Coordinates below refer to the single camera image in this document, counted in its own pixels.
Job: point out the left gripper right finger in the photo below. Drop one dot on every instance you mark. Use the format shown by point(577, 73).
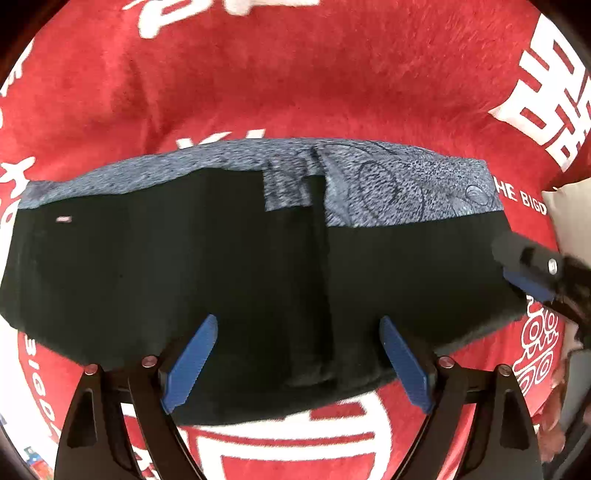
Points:
point(501, 442)

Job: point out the cream folded cloth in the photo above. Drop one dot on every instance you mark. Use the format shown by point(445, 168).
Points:
point(569, 208)

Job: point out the black pants with patterned waistband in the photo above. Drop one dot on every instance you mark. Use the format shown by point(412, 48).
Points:
point(298, 248)

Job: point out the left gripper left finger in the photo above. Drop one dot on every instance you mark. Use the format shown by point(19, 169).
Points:
point(94, 442)

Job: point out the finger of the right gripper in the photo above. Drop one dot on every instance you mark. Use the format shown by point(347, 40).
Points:
point(561, 283)

